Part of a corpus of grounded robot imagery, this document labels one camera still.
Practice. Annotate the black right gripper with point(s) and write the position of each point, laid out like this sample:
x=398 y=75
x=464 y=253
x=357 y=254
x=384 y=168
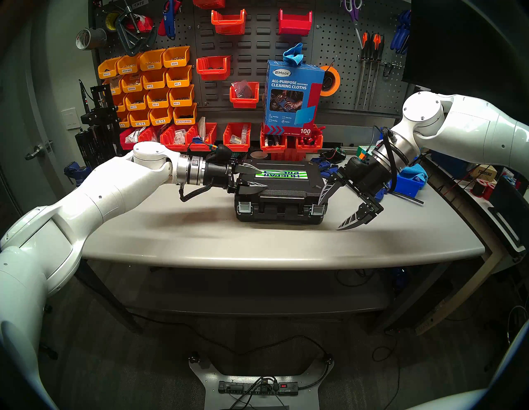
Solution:
x=365 y=179

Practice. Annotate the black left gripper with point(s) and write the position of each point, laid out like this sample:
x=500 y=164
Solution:
x=215 y=173

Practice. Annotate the black plastic tool box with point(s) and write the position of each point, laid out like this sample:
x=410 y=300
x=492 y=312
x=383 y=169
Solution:
x=281 y=198

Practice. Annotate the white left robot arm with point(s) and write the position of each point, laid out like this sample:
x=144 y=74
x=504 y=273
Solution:
x=103 y=194

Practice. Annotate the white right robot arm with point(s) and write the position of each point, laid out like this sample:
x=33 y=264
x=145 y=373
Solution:
x=467 y=128

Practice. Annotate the brown cardboard box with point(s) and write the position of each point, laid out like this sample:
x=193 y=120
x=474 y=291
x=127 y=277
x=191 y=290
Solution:
x=485 y=171

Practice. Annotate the dark brown tape roll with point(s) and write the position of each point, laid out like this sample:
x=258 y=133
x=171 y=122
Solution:
x=259 y=155

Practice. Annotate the red plastic parts bin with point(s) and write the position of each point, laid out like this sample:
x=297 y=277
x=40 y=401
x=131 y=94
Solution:
x=213 y=74
x=167 y=138
x=295 y=27
x=310 y=148
x=289 y=156
x=272 y=148
x=244 y=103
x=124 y=142
x=151 y=134
x=208 y=4
x=236 y=147
x=210 y=134
x=228 y=27

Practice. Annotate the blue plastic bin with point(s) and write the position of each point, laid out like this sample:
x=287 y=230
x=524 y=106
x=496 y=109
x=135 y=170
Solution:
x=407 y=188

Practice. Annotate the blue yellow bar clamp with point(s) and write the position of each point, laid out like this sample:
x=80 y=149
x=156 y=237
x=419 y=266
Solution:
x=413 y=200

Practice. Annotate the blue microfiber cloth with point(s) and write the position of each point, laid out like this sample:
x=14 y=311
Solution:
x=293 y=53
x=415 y=171

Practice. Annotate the orange parts bin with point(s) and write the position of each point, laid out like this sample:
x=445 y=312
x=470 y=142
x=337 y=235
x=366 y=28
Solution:
x=115 y=89
x=108 y=73
x=160 y=121
x=175 y=63
x=151 y=66
x=157 y=104
x=132 y=88
x=184 y=121
x=153 y=85
x=179 y=102
x=120 y=108
x=128 y=70
x=178 y=83
x=139 y=123
x=134 y=106
x=123 y=124

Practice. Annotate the blue cleaning cloths carton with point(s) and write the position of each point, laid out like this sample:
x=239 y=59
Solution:
x=289 y=99

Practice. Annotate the dark blue storage crate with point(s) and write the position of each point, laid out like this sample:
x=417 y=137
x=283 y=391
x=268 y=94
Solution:
x=448 y=167

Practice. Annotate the orange tape roll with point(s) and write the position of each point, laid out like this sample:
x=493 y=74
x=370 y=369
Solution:
x=337 y=84

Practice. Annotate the side table with wooden legs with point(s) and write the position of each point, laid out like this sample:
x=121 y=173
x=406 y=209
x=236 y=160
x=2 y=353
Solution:
x=454 y=299

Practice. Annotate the black screwdriver holder rack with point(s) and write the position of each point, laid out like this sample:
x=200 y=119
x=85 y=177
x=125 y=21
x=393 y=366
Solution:
x=392 y=64

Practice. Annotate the orange black screwdriver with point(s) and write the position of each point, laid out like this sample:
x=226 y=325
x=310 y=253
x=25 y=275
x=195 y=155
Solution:
x=380 y=44
x=373 y=43
x=365 y=41

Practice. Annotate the black flat equipment case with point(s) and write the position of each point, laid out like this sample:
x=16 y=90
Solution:
x=510 y=215

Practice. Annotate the black metal stand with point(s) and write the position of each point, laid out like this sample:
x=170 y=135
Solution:
x=99 y=115

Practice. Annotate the blue hanging hand clamps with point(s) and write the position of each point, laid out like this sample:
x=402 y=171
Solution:
x=399 y=39

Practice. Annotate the blue bench vise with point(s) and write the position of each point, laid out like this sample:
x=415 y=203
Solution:
x=76 y=171

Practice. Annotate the blue red hand cutter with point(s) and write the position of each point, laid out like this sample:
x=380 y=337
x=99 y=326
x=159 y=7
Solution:
x=169 y=22

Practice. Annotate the dark grey metal clamp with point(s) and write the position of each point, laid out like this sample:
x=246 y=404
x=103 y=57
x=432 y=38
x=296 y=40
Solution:
x=132 y=45

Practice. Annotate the red white tape roll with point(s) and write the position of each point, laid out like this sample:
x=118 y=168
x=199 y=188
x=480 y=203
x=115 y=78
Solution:
x=144 y=25

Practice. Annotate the yellow tape roll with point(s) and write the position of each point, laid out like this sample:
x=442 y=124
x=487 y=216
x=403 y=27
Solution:
x=108 y=22

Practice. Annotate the black power strip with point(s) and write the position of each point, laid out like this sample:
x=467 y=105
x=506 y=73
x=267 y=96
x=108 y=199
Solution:
x=248 y=388

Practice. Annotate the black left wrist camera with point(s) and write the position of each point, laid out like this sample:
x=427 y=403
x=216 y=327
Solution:
x=221 y=153

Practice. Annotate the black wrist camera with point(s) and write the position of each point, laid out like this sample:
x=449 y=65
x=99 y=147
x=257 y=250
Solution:
x=221 y=153
x=365 y=159

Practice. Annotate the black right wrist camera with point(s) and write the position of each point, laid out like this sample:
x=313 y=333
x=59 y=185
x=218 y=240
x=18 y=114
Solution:
x=365 y=159

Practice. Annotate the dark workbench frame with shelf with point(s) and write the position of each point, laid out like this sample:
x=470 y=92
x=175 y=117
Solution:
x=256 y=303

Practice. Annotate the white wall switch plate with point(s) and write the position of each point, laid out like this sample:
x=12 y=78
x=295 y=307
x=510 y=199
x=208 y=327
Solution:
x=70 y=119

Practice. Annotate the grey duct tape roll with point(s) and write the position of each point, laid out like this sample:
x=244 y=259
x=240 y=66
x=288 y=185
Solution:
x=97 y=39

